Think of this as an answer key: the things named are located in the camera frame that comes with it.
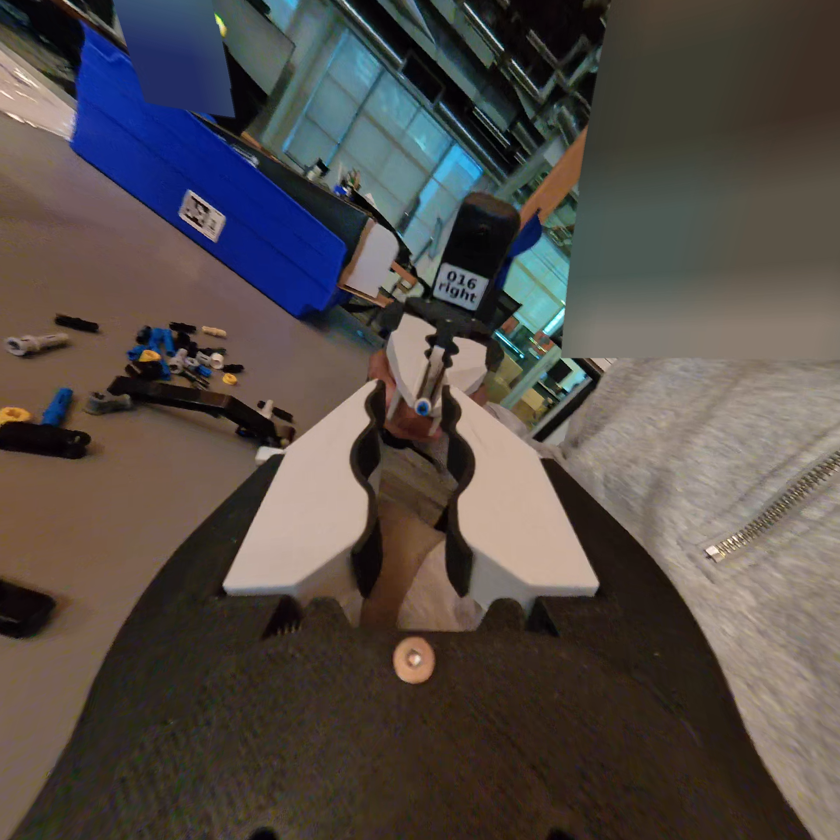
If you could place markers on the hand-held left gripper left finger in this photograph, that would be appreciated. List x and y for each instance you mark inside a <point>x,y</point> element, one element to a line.
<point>302,518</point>

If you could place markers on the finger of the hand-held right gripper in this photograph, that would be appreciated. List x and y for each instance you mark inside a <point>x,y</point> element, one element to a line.
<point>407,348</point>
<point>471,361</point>

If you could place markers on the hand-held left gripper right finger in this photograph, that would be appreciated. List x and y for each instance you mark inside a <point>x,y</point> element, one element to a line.
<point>525,525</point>

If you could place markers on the blue lego pin white bush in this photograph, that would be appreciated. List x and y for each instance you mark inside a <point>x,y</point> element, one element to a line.
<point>424,408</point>

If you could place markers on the white lego piece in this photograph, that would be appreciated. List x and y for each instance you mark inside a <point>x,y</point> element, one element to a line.
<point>269,455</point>

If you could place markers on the black white lego pin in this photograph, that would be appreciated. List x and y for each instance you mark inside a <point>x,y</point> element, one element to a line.
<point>275,411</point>

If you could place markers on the black angled lego liftarm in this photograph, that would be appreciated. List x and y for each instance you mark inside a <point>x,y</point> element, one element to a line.
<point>190,400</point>

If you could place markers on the pile of small lego pieces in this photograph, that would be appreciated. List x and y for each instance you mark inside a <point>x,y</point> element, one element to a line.
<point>177,358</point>

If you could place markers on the small grey lego connector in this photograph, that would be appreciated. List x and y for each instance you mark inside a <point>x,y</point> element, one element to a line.
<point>105,403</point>

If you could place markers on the black lego connector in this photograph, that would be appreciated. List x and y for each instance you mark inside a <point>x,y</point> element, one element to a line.
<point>46,441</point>

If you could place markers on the yellow lego bush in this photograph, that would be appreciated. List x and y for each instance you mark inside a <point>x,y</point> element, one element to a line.
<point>14,414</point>

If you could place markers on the grey lego axle pin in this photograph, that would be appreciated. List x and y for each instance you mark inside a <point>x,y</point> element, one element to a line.
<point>36,343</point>

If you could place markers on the person's right hand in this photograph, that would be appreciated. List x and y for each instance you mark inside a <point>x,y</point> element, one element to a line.
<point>407,430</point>

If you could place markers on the grey zip hoodie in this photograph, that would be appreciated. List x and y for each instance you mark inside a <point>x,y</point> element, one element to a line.
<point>689,459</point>

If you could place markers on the blue plastic bin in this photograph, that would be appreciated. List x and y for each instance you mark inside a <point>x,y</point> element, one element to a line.
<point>262,229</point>

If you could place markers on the white paper sheet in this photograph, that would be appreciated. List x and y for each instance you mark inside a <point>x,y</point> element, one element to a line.
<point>33,92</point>

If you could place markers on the large wall display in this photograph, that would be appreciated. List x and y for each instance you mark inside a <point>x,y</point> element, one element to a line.
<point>262,46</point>

